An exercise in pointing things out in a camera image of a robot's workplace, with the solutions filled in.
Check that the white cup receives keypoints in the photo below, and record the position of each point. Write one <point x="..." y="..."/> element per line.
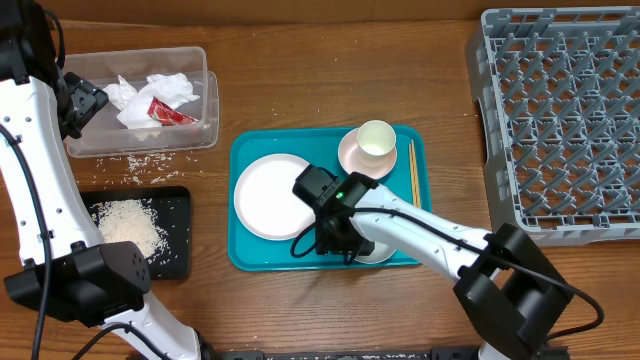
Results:
<point x="376" y="140"/>

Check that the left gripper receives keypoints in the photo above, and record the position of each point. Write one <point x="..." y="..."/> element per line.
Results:
<point x="88" y="99"/>

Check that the pink saucer plate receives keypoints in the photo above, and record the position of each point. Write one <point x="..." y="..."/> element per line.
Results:
<point x="350" y="159"/>

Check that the right wooden chopstick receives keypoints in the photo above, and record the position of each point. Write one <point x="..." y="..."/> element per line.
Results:
<point x="415" y="170"/>

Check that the red sauce packet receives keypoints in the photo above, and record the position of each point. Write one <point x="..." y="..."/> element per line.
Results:
<point x="166" y="116"/>

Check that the pile of white rice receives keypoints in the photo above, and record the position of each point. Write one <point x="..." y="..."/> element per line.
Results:
<point x="131" y="220"/>

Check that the black rectangular tray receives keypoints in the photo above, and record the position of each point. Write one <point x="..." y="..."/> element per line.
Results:
<point x="173" y="205"/>

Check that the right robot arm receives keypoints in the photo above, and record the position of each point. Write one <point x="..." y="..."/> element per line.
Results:
<point x="507" y="287"/>

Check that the clear plastic waste bin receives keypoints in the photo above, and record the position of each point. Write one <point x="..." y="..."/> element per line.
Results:
<point x="106" y="135"/>

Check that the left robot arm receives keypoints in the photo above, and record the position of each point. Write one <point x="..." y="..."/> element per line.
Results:
<point x="69" y="272"/>

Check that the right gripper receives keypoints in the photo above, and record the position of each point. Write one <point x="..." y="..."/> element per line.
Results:
<point x="326" y="246"/>

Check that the grey dishwasher rack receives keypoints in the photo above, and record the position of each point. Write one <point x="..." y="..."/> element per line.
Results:
<point x="558" y="93"/>

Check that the scattered rice grains on table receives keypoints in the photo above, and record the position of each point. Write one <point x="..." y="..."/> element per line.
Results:
<point x="144" y="169"/>

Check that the large white plate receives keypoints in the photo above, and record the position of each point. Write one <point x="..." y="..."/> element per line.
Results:
<point x="264" y="200"/>

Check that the white napkin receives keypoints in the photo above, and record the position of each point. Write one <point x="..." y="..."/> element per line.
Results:
<point x="174" y="90"/>

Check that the grey bowl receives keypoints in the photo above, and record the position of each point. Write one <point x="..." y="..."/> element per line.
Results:
<point x="380" y="253"/>

